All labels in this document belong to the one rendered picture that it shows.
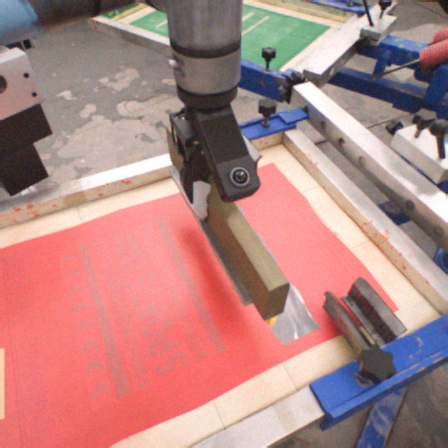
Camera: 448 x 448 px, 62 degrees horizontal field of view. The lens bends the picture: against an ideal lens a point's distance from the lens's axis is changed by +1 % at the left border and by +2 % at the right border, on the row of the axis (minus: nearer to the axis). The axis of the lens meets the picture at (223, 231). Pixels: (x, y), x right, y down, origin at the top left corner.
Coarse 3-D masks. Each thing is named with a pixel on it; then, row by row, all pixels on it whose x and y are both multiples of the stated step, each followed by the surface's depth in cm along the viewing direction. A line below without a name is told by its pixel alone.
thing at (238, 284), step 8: (176, 168) 66; (176, 176) 64; (176, 184) 64; (184, 192) 62; (192, 208) 59; (200, 224) 57; (208, 224) 57; (208, 232) 56; (208, 240) 56; (216, 240) 55; (216, 248) 54; (216, 256) 54; (224, 256) 53; (224, 264) 52; (232, 264) 52; (232, 272) 52; (232, 280) 51; (240, 280) 51; (240, 288) 50; (240, 296) 49; (248, 296) 49; (248, 304) 49
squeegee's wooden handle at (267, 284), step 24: (168, 144) 65; (216, 192) 53; (216, 216) 52; (240, 216) 50; (240, 240) 47; (240, 264) 49; (264, 264) 45; (264, 288) 43; (288, 288) 44; (264, 312) 46
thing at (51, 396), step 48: (288, 240) 71; (336, 240) 71; (336, 288) 64; (48, 336) 58; (240, 336) 58; (336, 336) 58; (48, 384) 54; (192, 384) 54; (240, 384) 54; (0, 432) 50; (48, 432) 50; (96, 432) 50
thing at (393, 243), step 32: (160, 160) 80; (320, 160) 80; (32, 192) 74; (64, 192) 74; (96, 192) 76; (352, 192) 74; (0, 224) 72; (384, 224) 69; (416, 256) 64; (416, 288) 64; (256, 416) 48; (288, 416) 48; (320, 416) 48
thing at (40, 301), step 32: (256, 192) 79; (288, 192) 79; (96, 224) 73; (128, 224) 73; (192, 224) 73; (256, 224) 73; (288, 224) 73; (0, 256) 68; (32, 256) 68; (192, 256) 68; (0, 288) 64; (32, 288) 64; (64, 288) 64; (0, 320) 60; (32, 320) 60; (64, 320) 60
